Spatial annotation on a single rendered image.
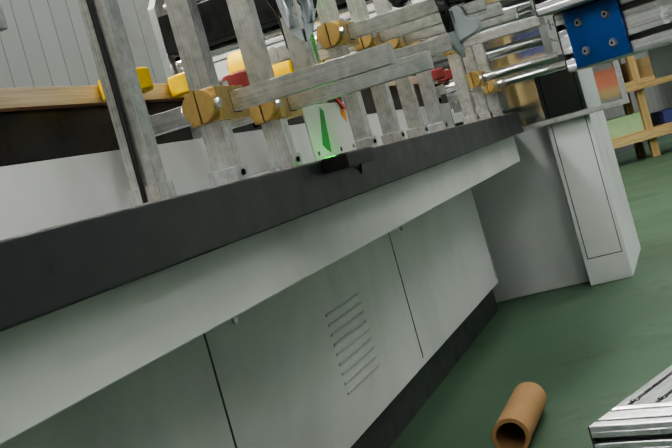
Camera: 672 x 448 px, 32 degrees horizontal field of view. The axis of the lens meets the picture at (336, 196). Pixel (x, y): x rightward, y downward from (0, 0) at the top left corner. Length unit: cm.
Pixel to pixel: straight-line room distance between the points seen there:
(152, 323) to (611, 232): 317
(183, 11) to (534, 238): 303
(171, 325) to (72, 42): 638
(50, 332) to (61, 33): 657
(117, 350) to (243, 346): 81
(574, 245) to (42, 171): 316
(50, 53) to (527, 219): 395
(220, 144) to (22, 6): 598
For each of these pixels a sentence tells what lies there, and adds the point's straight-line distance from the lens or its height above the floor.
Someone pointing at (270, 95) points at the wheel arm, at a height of 81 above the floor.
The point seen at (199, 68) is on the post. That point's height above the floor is 87.
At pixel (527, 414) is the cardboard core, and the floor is 6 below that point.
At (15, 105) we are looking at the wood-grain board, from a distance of 163.
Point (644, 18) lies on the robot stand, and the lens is 174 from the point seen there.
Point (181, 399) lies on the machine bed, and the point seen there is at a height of 40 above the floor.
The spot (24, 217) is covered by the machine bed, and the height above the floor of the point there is 73.
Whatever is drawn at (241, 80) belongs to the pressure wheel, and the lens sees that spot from 225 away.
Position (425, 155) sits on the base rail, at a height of 65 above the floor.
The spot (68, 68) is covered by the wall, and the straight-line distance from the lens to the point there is 770.
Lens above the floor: 68
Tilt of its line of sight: 1 degrees down
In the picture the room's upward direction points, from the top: 16 degrees counter-clockwise
